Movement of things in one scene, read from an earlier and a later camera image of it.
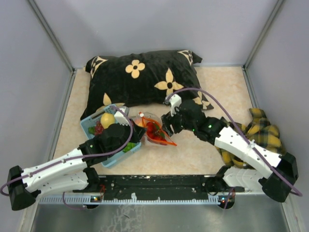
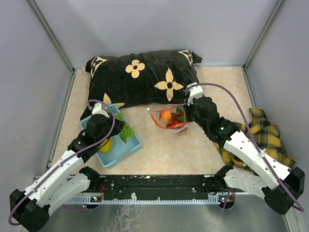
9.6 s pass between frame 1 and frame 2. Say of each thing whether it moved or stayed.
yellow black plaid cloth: stayed
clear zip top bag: moved
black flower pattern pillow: stayed
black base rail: stayed
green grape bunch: moved
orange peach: moved
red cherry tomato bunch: moved
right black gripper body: moved
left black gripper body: moved
